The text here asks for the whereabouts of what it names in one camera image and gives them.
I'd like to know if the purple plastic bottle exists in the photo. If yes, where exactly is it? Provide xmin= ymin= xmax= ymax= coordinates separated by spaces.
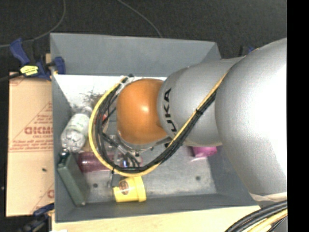
xmin=78 ymin=151 xmax=143 ymax=173

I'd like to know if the yellow plastic cup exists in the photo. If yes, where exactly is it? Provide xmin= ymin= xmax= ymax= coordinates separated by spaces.
xmin=112 ymin=176 xmax=147 ymax=203

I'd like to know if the clear plastic bottle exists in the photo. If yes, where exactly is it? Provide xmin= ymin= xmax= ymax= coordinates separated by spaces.
xmin=60 ymin=112 xmax=92 ymax=153

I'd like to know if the dark green flat block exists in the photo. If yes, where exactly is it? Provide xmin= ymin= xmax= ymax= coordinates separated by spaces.
xmin=56 ymin=153 xmax=89 ymax=207

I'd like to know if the grey metal bin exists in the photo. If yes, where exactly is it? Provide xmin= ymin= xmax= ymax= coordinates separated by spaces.
xmin=49 ymin=32 xmax=262 ymax=222

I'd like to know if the magenta block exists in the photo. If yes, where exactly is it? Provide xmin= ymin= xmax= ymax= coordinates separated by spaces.
xmin=191 ymin=145 xmax=218 ymax=158

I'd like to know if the brown cardboard board, red print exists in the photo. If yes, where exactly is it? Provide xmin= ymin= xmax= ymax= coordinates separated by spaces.
xmin=5 ymin=72 xmax=56 ymax=218

